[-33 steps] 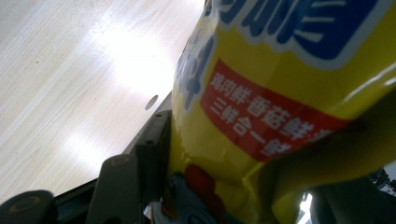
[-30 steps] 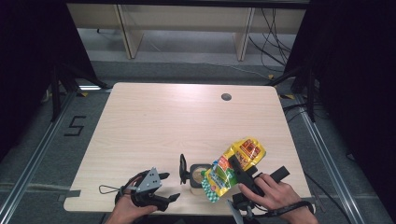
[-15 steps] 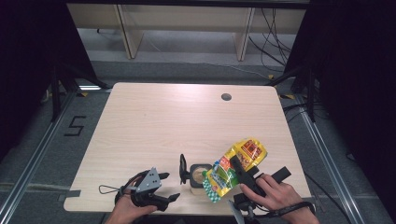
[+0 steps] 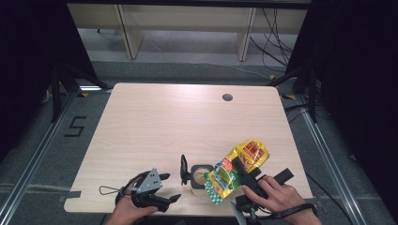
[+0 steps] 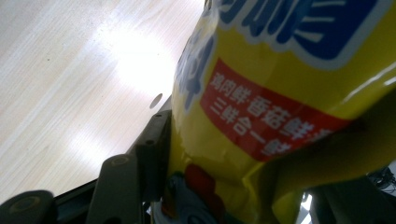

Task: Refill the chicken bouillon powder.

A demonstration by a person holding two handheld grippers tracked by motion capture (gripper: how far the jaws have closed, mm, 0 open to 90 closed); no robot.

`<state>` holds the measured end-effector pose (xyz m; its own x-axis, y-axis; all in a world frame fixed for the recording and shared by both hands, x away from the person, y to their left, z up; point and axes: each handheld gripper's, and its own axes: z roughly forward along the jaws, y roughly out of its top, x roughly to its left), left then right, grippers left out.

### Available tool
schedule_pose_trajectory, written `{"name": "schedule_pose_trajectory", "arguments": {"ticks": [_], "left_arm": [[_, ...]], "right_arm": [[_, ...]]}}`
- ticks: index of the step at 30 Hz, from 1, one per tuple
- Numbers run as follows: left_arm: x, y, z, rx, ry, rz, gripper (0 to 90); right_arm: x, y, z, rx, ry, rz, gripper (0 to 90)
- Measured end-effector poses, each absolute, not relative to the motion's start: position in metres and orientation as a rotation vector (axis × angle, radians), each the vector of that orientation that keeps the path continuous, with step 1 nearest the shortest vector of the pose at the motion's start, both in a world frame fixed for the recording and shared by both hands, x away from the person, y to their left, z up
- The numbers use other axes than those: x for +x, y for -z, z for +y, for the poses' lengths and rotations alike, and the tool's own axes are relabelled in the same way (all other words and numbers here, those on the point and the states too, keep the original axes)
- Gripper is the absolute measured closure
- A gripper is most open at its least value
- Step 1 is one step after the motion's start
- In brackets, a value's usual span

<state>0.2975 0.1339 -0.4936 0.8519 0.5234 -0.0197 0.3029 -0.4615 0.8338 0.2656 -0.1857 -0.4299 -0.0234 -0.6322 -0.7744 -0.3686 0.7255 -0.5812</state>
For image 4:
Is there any black wrist strap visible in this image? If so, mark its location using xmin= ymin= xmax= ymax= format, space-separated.
xmin=114 ymin=171 xmax=149 ymax=207
xmin=259 ymin=202 xmax=318 ymax=221

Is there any black tripod stand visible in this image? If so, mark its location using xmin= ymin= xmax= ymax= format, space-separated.
xmin=50 ymin=61 xmax=113 ymax=124
xmin=266 ymin=66 xmax=319 ymax=124

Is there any grey tape strip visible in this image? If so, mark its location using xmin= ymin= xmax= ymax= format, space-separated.
xmin=57 ymin=190 xmax=83 ymax=203

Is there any yellow refill pouch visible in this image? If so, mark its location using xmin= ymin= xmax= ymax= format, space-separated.
xmin=203 ymin=139 xmax=270 ymax=206

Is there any bundle of black cables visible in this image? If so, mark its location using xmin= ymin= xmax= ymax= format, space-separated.
xmin=249 ymin=7 xmax=299 ymax=74

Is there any grey cord loop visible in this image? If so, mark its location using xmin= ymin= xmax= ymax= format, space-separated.
xmin=99 ymin=185 xmax=126 ymax=196

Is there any black curtain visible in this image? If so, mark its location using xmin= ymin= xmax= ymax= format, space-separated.
xmin=0 ymin=0 xmax=99 ymax=163
xmin=284 ymin=0 xmax=398 ymax=217

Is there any person's left hand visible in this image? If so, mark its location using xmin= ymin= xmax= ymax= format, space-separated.
xmin=105 ymin=177 xmax=160 ymax=225

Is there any aluminium floor rail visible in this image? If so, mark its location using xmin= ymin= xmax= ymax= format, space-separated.
xmin=295 ymin=93 xmax=368 ymax=225
xmin=0 ymin=90 xmax=79 ymax=225

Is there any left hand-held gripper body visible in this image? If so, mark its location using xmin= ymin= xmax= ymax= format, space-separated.
xmin=130 ymin=168 xmax=167 ymax=212

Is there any black floor cable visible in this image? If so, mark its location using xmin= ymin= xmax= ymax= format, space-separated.
xmin=304 ymin=172 xmax=356 ymax=225

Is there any person's right hand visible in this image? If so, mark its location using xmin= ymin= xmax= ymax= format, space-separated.
xmin=241 ymin=174 xmax=310 ymax=218

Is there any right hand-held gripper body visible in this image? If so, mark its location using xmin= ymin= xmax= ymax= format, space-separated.
xmin=230 ymin=167 xmax=296 ymax=225

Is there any brown powder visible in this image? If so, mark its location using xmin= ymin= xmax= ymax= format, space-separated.
xmin=193 ymin=167 xmax=211 ymax=186

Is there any thin white cable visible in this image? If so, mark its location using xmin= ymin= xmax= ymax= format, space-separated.
xmin=145 ymin=31 xmax=272 ymax=80

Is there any light wooden shelf unit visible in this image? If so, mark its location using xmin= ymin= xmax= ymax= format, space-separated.
xmin=67 ymin=3 xmax=309 ymax=62

